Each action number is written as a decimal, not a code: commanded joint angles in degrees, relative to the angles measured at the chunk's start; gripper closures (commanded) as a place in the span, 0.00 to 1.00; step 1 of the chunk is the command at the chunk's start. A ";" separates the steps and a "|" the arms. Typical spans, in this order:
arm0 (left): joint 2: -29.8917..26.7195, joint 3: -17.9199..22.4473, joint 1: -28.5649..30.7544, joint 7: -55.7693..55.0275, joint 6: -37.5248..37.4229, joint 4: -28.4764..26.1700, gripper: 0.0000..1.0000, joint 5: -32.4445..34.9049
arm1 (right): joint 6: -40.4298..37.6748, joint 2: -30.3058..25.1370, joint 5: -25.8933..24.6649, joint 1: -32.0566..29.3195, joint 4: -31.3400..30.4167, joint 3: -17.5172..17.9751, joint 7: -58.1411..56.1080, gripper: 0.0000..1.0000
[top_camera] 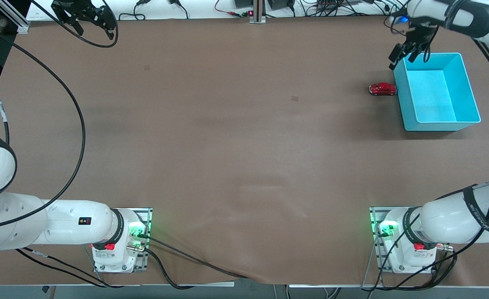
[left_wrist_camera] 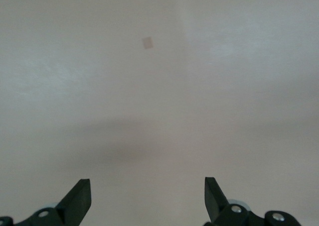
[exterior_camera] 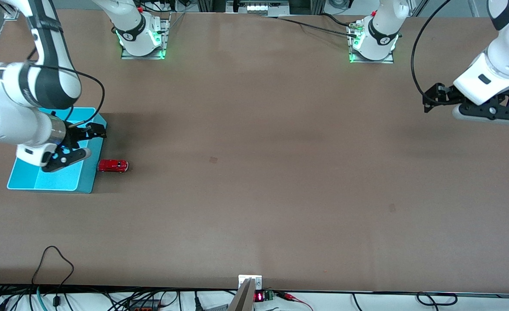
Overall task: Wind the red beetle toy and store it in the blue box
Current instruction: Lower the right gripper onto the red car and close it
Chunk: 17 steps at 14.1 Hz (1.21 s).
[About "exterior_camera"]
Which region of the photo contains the red beetle toy car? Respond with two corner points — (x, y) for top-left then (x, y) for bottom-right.
(97, 159), (129, 173)

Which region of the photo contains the blue plastic box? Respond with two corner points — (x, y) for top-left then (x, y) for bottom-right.
(7, 107), (107, 194)

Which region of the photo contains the lit equipment rack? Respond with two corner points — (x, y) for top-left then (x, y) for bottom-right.
(225, 0), (290, 16)

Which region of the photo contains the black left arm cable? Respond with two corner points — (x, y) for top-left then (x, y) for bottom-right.
(411, 0), (452, 106)

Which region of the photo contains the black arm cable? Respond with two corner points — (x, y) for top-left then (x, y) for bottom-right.
(26, 48), (105, 127)
(411, 0), (452, 106)

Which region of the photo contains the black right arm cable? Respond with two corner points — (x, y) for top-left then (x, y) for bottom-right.
(26, 48), (105, 127)

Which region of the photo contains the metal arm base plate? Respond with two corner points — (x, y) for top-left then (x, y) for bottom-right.
(347, 17), (395, 64)
(121, 13), (171, 60)

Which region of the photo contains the black looped cable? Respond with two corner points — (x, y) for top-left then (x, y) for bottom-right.
(31, 246), (75, 308)

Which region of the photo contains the black cable across table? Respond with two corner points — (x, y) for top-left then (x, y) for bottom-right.
(261, 13), (359, 37)

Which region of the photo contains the black coiled cable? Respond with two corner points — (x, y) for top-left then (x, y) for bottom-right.
(416, 292), (459, 307)

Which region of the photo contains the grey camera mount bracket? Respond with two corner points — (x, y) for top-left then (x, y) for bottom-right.
(228, 275), (263, 311)

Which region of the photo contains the red clip wire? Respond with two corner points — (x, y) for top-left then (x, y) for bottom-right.
(275, 291), (315, 311)

